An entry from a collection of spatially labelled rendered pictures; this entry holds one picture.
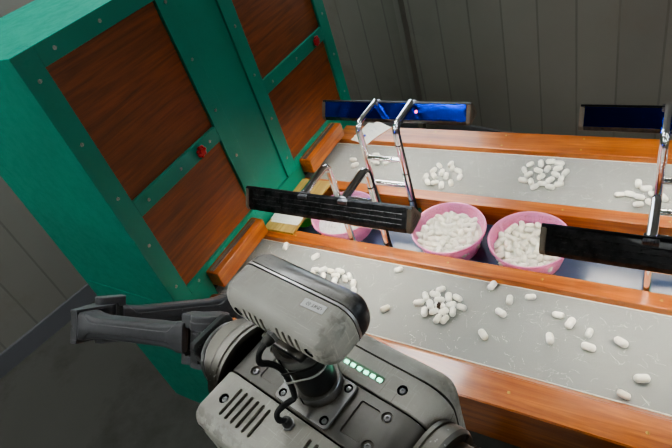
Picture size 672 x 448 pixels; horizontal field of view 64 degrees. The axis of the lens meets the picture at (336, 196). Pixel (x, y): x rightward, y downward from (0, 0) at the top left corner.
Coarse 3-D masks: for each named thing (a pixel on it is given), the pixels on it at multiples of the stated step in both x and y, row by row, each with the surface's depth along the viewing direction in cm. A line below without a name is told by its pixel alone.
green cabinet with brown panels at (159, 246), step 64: (64, 0) 171; (128, 0) 156; (192, 0) 178; (256, 0) 205; (320, 0) 238; (0, 64) 134; (64, 64) 143; (128, 64) 160; (192, 64) 179; (256, 64) 207; (320, 64) 246; (0, 128) 159; (64, 128) 144; (128, 128) 162; (192, 128) 184; (256, 128) 212; (320, 128) 250; (64, 192) 167; (128, 192) 165; (192, 192) 187; (128, 256) 177; (192, 256) 191
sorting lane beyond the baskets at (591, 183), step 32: (416, 160) 234; (448, 160) 228; (480, 160) 222; (512, 160) 216; (544, 160) 211; (576, 160) 206; (608, 160) 201; (448, 192) 212; (480, 192) 207; (512, 192) 202; (544, 192) 197; (576, 192) 193; (608, 192) 189; (640, 192) 185
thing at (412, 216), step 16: (256, 192) 182; (272, 192) 179; (288, 192) 175; (256, 208) 184; (272, 208) 179; (288, 208) 176; (304, 208) 172; (320, 208) 169; (336, 208) 166; (352, 208) 163; (368, 208) 160; (384, 208) 157; (400, 208) 154; (352, 224) 164; (368, 224) 161; (384, 224) 158; (400, 224) 155; (416, 224) 157
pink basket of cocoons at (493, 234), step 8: (512, 216) 189; (520, 216) 189; (536, 216) 187; (544, 216) 185; (552, 216) 183; (496, 224) 187; (504, 224) 189; (560, 224) 181; (496, 232) 188; (488, 240) 182; (496, 256) 176; (504, 264) 176; (512, 264) 171; (552, 264) 168; (560, 264) 174; (544, 272) 172; (552, 272) 174
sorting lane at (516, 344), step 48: (384, 288) 182; (432, 288) 176; (480, 288) 171; (384, 336) 167; (432, 336) 162; (528, 336) 154; (576, 336) 150; (624, 336) 146; (576, 384) 139; (624, 384) 136
